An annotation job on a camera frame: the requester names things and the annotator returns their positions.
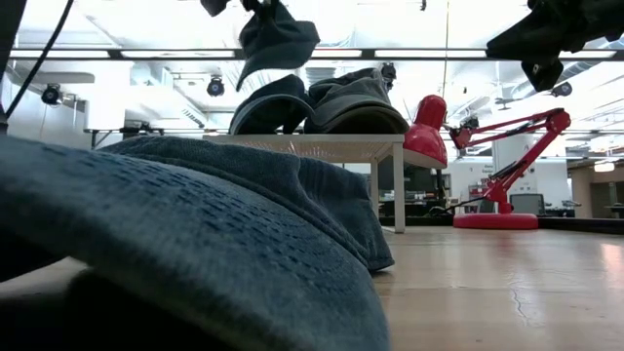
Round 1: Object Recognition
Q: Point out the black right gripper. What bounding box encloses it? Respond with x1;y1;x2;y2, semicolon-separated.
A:
486;0;624;93

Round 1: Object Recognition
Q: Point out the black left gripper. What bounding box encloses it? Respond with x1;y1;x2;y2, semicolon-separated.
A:
199;0;282;19

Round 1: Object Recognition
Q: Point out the grey baseball cap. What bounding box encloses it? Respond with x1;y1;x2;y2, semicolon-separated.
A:
305;66;392;116
302;99;410;136

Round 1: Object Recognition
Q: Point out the white background cabinet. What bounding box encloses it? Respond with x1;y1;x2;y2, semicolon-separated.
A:
490;134;536;196

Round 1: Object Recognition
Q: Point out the black overhead crossbeam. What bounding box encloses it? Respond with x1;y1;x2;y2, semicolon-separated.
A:
9;47;624;61

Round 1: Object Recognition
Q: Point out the grey background monitor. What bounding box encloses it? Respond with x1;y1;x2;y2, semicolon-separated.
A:
509;193;546;216

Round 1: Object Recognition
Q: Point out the small white table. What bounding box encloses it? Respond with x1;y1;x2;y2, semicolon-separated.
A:
202;134;407;234

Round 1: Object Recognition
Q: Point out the red desk lamp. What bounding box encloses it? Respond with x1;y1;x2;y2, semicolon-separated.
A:
402;94;572;231

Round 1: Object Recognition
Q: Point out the cluttered background desk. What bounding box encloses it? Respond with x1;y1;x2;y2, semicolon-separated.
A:
377;165;457;218

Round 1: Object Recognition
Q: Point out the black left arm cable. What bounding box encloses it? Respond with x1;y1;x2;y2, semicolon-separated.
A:
3;0;75;121

